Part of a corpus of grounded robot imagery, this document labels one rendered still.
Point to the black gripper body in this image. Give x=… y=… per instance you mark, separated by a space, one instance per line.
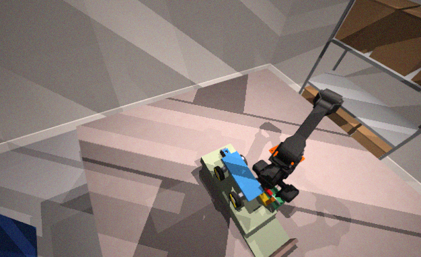
x=288 y=192

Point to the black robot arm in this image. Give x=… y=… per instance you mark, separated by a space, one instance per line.
x=292 y=149

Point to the green tray floor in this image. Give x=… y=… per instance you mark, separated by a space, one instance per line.
x=279 y=199

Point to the yellow block with orange post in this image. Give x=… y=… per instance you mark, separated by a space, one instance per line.
x=265 y=199

